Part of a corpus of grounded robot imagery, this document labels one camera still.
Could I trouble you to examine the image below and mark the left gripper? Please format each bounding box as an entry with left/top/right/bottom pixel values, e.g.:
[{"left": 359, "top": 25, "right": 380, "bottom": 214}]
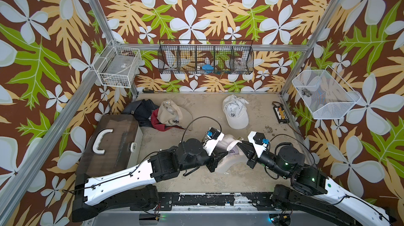
[{"left": 177, "top": 145, "right": 228, "bottom": 171}]

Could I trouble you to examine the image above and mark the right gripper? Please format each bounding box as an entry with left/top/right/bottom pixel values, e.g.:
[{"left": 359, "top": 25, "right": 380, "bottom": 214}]
[{"left": 236, "top": 140, "right": 291, "bottom": 181}]

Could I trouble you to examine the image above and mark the cream pink baseball cap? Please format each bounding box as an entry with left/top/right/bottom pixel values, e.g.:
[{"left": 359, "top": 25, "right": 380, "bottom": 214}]
[{"left": 215, "top": 134, "right": 247, "bottom": 173}]

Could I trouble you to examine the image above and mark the white baseball cap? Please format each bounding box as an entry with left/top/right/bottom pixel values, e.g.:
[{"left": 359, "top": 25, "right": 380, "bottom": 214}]
[{"left": 223, "top": 94, "right": 249, "bottom": 130}]

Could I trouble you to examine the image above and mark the beige baseball cap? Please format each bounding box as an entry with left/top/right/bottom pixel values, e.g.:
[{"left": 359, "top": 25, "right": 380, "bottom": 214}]
[{"left": 157, "top": 100, "right": 193, "bottom": 129}]

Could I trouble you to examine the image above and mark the maroon baseball cap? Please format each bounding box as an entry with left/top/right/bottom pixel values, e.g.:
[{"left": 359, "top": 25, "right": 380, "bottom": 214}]
[{"left": 150, "top": 109, "right": 182, "bottom": 132}]

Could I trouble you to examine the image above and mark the black baseball cap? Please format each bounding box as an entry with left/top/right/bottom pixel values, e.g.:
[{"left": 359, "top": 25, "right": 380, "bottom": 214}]
[{"left": 121, "top": 99, "right": 159, "bottom": 127}]

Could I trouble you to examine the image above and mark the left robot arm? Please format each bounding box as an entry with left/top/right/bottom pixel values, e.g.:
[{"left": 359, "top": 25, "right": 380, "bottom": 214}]
[{"left": 72, "top": 139, "right": 228, "bottom": 222}]

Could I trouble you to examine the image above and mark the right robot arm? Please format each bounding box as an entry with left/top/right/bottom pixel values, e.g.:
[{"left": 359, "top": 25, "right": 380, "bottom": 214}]
[{"left": 237, "top": 139, "right": 396, "bottom": 226}]

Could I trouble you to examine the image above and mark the black orange device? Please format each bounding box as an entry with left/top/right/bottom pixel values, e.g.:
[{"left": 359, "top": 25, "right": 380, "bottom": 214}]
[{"left": 272, "top": 101, "right": 289, "bottom": 124}]

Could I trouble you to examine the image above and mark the small dark object in basket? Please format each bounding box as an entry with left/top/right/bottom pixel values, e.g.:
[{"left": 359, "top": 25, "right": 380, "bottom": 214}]
[{"left": 302, "top": 88, "right": 312, "bottom": 97}]

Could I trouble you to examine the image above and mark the blue object in basket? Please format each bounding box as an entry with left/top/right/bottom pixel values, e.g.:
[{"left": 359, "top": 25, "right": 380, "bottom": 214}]
[{"left": 202, "top": 64, "right": 214, "bottom": 73}]

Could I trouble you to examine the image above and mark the white mesh basket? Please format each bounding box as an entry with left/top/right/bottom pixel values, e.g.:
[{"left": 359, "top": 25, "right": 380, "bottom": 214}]
[{"left": 292, "top": 66, "right": 361, "bottom": 120}]

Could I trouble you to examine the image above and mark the brown lidded storage box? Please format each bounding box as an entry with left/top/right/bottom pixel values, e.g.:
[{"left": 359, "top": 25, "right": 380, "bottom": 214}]
[{"left": 75, "top": 114, "right": 143, "bottom": 186}]

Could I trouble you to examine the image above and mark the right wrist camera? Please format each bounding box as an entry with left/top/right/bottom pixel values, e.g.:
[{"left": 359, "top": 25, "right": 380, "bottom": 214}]
[{"left": 248, "top": 131, "right": 269, "bottom": 158}]

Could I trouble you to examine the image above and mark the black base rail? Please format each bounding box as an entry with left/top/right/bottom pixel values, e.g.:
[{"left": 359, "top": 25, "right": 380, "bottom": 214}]
[{"left": 130, "top": 192, "right": 292, "bottom": 211}]

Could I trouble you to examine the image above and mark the black wire basket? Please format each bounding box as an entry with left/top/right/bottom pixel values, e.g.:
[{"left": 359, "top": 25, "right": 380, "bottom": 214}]
[{"left": 157, "top": 39, "right": 255, "bottom": 74}]

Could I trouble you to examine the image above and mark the white wire basket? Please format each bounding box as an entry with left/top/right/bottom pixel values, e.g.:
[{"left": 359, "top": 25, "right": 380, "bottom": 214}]
[{"left": 93, "top": 43, "right": 142, "bottom": 88}]

